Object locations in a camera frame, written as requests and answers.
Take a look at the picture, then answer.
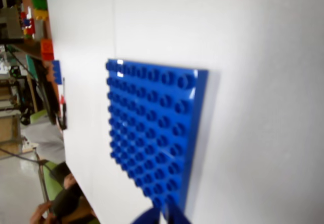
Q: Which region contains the small blue block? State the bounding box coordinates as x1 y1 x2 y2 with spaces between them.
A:
51 60 62 86

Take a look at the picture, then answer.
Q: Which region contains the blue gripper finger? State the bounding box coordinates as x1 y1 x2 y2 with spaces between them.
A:
166 203 193 224
130 207 163 224

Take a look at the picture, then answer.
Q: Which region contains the bare person hand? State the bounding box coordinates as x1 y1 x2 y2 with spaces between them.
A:
29 201 54 223

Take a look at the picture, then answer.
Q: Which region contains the blue 8x8 studded baseplate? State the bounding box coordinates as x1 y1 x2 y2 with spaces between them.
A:
105 58 211 216

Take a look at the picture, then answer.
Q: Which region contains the red white toy figure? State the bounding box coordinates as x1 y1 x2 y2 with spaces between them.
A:
21 7 35 40

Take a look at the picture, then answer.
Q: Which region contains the small orange block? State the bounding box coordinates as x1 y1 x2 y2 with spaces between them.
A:
40 38 55 61

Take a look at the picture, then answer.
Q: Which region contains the thin metal stand pole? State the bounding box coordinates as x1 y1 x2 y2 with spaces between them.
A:
34 149 51 209

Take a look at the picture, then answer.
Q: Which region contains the yellow block on shelf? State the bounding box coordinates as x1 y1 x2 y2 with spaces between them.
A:
34 8 49 21

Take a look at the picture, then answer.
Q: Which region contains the person in dark clothes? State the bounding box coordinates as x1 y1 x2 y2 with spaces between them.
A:
49 162 103 224

